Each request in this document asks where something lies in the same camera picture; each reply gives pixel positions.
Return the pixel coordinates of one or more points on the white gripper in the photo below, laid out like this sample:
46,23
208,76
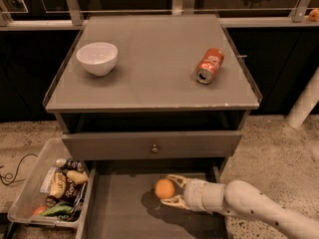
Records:
193,194

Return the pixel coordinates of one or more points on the orange fruit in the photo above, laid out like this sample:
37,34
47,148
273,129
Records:
164,189

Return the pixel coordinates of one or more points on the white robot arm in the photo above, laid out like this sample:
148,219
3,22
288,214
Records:
236,199

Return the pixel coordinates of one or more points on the round drawer knob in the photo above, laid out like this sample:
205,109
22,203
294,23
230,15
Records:
155,149

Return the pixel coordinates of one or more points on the closed top drawer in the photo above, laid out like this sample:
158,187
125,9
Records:
152,145

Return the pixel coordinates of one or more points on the open middle drawer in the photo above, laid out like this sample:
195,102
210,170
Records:
123,203

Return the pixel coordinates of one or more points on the grey drawer cabinet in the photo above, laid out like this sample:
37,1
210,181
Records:
153,86

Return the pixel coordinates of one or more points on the dark snack bag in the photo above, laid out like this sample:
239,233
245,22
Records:
71,191

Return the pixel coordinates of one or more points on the green snack packet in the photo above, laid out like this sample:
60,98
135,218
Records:
57,210

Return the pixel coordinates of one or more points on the yellow chip bag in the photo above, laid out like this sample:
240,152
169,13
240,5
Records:
58,185

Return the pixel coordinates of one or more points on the clear plastic bin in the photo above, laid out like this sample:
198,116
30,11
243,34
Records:
30,198

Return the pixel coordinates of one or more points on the red soda can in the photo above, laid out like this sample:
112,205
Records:
207,69

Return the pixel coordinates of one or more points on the red apple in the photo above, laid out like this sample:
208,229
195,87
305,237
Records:
40,210

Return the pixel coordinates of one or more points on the white ceramic bowl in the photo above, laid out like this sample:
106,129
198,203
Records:
98,58

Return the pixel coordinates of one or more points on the small orange on ledge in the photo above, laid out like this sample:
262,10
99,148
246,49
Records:
314,15

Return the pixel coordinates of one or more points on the white post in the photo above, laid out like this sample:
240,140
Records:
305,103

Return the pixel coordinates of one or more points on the metal railing frame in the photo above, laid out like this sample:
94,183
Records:
24,15

